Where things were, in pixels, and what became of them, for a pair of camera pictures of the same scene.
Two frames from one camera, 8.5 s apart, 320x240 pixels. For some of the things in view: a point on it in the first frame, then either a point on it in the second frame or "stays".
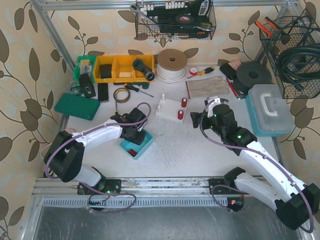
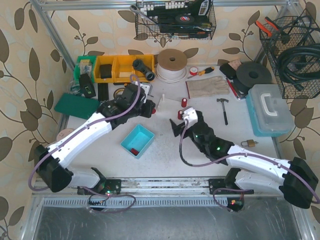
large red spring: x=184 y=102 stays
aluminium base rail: x=57 y=193 stays
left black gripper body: x=136 y=136 to x=146 y=109
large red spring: x=180 y=114 stays
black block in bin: x=106 y=71 stays
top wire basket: x=182 y=19 stays
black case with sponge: x=229 y=69 stays
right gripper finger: x=195 y=124 to x=177 y=129
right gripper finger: x=197 y=116 to x=180 y=126
